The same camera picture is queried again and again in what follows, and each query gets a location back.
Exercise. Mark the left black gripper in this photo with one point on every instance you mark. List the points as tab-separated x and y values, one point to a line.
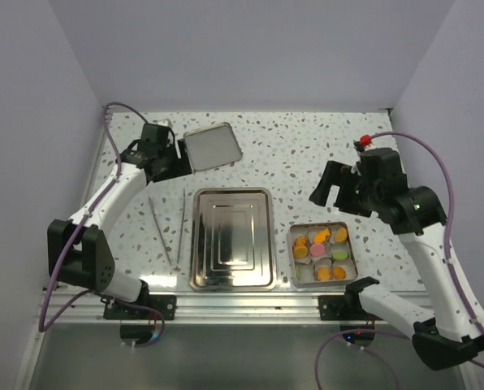
181	166

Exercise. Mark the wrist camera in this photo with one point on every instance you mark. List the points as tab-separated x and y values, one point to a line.
362	143
165	123

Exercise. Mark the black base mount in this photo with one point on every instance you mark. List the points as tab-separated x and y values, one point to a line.
156	307
346	306

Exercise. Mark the round dotted orange cookie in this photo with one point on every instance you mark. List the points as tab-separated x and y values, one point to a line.
300	252

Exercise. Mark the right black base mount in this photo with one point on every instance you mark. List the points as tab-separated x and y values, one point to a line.
346	306

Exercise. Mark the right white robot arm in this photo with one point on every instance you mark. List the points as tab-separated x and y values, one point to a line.
452	331

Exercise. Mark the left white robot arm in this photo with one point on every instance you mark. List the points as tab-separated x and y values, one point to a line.
78	248

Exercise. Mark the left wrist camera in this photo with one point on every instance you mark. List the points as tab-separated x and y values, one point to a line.
165	123

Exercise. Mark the flower edged orange cookie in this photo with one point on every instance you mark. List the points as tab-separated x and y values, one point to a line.
323	274

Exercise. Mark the orange chip cookie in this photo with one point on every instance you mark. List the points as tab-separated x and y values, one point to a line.
339	273

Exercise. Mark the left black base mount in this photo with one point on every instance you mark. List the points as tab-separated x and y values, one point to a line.
156	307

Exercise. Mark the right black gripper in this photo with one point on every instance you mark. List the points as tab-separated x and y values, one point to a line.
341	175

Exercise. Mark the aluminium rail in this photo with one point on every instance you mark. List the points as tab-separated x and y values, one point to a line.
212	308

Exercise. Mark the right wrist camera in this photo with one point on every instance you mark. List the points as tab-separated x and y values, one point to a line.
362	143

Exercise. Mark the large steel tray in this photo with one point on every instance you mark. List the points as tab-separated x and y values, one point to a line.
232	240

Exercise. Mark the pink cookie tin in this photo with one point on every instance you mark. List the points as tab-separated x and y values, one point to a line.
309	265

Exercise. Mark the square tin lid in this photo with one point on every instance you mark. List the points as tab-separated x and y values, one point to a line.
212	146

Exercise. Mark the pink sandwich cookie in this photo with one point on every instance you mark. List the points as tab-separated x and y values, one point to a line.
317	250

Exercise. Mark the orange fish cookie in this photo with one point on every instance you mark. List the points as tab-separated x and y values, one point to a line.
322	236

